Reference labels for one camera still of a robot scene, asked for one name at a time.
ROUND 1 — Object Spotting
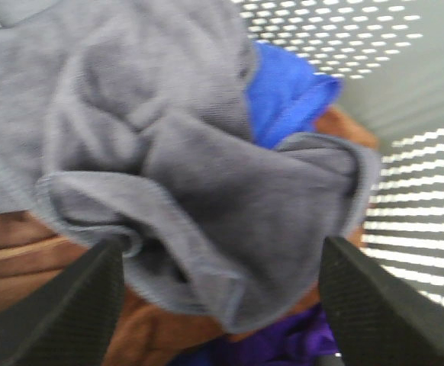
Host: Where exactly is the grey perforated basket orange rim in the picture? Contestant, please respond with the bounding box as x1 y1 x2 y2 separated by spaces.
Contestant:
0 0 444 317

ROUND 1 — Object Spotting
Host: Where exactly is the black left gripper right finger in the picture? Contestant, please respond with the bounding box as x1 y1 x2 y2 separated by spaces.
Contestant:
318 237 444 365

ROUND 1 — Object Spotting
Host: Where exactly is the blue towel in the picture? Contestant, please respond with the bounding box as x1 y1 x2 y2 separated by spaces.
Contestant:
246 42 342 149

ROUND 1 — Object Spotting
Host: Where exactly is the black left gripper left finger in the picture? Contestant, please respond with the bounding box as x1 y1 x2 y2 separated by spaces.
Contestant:
0 242 124 365

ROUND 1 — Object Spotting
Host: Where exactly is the brown towel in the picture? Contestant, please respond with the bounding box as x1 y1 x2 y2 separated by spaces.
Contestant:
0 106 380 366

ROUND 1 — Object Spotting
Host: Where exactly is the dark grey towel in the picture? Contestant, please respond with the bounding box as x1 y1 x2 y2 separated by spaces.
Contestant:
0 1 380 333

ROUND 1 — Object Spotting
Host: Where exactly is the purple towel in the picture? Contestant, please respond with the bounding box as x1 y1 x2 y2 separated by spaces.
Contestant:
169 303 339 366

